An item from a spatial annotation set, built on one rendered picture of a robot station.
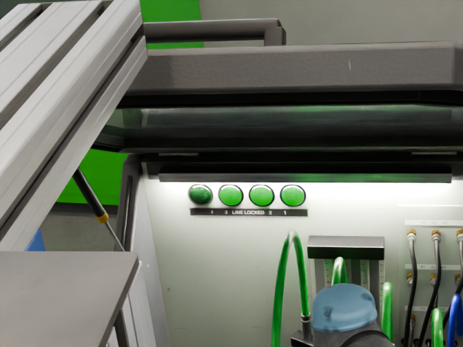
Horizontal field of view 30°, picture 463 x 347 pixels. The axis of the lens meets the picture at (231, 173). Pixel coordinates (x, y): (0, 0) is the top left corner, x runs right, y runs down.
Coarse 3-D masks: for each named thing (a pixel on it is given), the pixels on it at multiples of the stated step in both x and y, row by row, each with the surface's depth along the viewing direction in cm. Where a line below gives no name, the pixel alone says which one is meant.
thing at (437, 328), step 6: (438, 312) 138; (432, 318) 145; (438, 318) 137; (432, 324) 146; (438, 324) 135; (432, 330) 147; (438, 330) 134; (432, 336) 148; (438, 336) 134; (432, 342) 149; (438, 342) 133
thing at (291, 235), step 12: (288, 240) 141; (288, 252) 138; (300, 252) 156; (300, 264) 159; (276, 276) 135; (300, 276) 161; (276, 288) 133; (300, 288) 163; (276, 300) 132; (276, 312) 131; (276, 324) 130; (276, 336) 129
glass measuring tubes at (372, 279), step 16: (320, 240) 165; (336, 240) 165; (352, 240) 164; (368, 240) 164; (320, 256) 165; (336, 256) 164; (352, 256) 163; (368, 256) 163; (320, 272) 167; (352, 272) 166; (368, 272) 168; (320, 288) 169; (368, 288) 170
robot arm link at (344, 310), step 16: (336, 288) 102; (352, 288) 102; (320, 304) 100; (336, 304) 99; (352, 304) 99; (368, 304) 99; (320, 320) 99; (336, 320) 98; (352, 320) 98; (368, 320) 99; (320, 336) 100; (336, 336) 99; (352, 336) 108
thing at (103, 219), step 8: (72, 176) 137; (80, 176) 137; (80, 184) 139; (88, 184) 140; (88, 192) 141; (88, 200) 142; (96, 200) 143; (96, 208) 144; (96, 216) 146; (104, 216) 146; (104, 224) 149; (112, 232) 151; (120, 248) 155
